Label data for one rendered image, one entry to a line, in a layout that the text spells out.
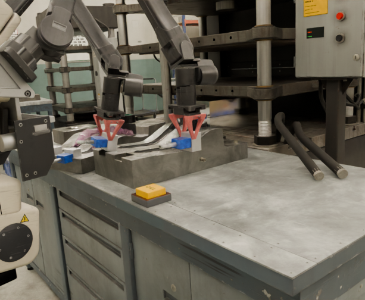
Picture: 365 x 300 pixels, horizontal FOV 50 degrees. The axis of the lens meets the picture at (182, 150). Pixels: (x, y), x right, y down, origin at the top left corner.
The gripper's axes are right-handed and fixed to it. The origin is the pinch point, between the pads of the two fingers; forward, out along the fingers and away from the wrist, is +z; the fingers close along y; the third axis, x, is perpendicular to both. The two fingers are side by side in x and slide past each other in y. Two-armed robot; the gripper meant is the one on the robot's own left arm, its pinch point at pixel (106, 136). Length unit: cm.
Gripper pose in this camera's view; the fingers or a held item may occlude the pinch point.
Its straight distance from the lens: 134.2
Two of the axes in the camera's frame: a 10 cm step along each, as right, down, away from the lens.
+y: -6.1, -2.7, 7.4
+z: -1.4, 9.6, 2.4
